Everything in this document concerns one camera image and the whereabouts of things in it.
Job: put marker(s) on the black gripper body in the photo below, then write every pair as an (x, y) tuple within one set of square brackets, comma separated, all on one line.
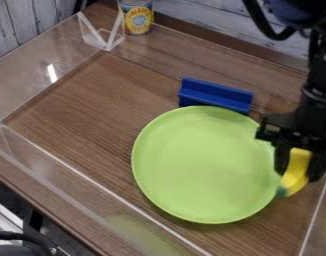
[(288, 132)]

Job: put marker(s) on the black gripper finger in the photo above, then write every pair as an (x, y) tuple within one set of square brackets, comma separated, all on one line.
[(283, 157), (317, 166)]

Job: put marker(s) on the yellow toy banana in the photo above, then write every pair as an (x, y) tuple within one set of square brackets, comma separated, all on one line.
[(295, 179)]

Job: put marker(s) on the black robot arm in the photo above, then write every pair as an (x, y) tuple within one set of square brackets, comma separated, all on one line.
[(281, 18)]

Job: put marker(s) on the green round plate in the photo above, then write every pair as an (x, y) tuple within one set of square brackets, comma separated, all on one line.
[(201, 167)]

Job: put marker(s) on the blue plastic block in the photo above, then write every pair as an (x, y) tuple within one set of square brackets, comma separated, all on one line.
[(202, 93)]

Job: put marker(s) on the yellow labelled tin can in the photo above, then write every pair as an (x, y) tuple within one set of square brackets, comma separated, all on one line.
[(138, 13)]

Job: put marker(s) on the clear acrylic tray wall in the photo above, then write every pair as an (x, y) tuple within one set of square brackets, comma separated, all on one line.
[(69, 166)]

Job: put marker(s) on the clear acrylic corner bracket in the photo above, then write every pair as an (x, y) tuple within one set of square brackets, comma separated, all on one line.
[(102, 38)]

